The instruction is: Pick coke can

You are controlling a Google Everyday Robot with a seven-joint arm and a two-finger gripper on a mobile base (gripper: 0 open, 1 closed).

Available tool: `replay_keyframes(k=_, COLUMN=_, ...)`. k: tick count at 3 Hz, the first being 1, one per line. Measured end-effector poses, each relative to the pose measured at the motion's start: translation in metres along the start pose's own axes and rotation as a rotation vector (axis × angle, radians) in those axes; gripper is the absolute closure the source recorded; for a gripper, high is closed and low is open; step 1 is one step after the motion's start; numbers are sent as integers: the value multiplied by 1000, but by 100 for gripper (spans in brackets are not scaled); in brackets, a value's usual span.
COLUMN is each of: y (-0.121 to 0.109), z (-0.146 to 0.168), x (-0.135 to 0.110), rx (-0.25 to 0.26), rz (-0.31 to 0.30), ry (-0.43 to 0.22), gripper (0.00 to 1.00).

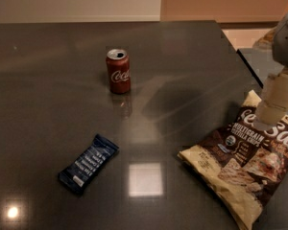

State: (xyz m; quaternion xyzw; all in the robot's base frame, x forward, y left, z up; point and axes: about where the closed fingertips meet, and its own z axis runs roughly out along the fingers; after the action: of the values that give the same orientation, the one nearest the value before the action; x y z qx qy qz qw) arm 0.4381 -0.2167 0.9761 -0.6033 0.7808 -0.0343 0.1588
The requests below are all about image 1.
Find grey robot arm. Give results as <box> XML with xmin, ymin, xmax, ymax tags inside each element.
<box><xmin>253</xmin><ymin>12</ymin><xmax>288</xmax><ymax>130</ymax></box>

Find red coke can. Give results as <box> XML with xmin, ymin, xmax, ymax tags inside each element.
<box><xmin>106</xmin><ymin>49</ymin><xmax>131</xmax><ymax>94</ymax></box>

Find multigrain tortilla chips bag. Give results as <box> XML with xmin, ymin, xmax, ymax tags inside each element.
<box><xmin>179</xmin><ymin>91</ymin><xmax>288</xmax><ymax>230</ymax></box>

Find dark blue snack bar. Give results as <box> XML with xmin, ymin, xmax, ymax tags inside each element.
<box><xmin>58</xmin><ymin>134</ymin><xmax>119</xmax><ymax>195</ymax></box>

